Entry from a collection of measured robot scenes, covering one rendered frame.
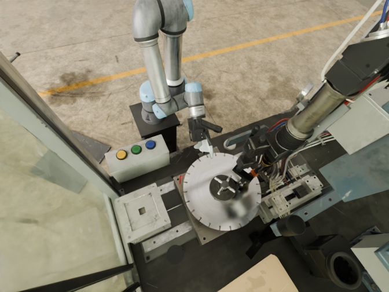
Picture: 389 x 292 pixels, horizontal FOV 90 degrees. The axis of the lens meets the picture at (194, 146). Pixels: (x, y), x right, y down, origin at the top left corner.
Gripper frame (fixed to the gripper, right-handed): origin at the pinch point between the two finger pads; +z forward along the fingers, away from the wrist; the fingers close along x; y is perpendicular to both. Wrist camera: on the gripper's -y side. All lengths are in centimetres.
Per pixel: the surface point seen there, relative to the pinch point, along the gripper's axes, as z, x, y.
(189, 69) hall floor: -85, -164, -37
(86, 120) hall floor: -38, -133, 89
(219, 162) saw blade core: 2.0, 8.8, -1.8
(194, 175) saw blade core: 4.9, 10.8, 10.7
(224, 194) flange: 13.5, 17.9, 1.0
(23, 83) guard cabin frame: -32, 40, 49
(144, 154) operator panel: -6.3, -3.2, 30.0
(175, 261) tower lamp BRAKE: 17, 44, 25
